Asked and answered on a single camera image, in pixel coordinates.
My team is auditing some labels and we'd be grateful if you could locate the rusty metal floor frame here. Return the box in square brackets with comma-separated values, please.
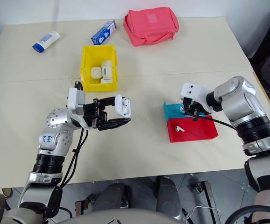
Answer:
[190, 179, 222, 224]

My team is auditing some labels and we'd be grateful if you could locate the blue white milk carton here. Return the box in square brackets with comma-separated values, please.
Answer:
[91, 19, 117, 46]

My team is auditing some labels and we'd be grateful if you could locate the yellow plastic bin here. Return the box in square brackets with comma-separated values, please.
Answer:
[79, 44, 120, 93]

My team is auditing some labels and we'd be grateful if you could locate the white tube blue cap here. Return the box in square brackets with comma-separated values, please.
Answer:
[31, 30, 61, 53]

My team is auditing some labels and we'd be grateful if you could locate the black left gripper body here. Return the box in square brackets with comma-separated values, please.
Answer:
[83, 98, 109, 130]

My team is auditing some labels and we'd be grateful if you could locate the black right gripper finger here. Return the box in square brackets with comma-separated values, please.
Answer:
[182, 98, 192, 113]

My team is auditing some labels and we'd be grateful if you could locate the dark rounded robot leg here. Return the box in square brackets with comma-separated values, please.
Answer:
[94, 182, 131, 211]
[156, 176, 183, 220]

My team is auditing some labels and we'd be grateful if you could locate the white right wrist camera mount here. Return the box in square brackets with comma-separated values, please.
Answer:
[180, 82, 217, 111]

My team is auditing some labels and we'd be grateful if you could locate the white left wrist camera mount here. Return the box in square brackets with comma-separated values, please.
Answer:
[66, 87, 86, 116]

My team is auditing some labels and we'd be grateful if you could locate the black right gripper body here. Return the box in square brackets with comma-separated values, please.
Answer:
[189, 99, 207, 117]

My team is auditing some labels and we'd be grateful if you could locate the pink fabric pouch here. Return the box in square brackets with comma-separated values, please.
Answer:
[122, 7, 180, 47]

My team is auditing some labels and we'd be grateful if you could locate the red plastic tray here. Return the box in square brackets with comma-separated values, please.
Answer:
[166, 115, 220, 144]

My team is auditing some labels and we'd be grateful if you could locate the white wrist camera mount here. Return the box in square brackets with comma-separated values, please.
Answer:
[180, 82, 217, 111]
[66, 87, 86, 116]

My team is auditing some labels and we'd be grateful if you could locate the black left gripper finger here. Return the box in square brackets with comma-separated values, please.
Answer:
[97, 118, 132, 132]
[99, 96, 117, 109]

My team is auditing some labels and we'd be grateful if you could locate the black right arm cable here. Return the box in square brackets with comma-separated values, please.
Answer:
[185, 108, 238, 131]

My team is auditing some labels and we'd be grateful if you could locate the thick black hose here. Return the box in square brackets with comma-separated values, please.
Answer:
[225, 206, 263, 224]

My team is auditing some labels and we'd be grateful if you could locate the thin white floor cable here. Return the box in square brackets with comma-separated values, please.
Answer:
[186, 205, 222, 220]

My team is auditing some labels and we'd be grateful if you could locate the teal plastic tray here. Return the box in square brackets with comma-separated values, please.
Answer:
[163, 100, 211, 122]

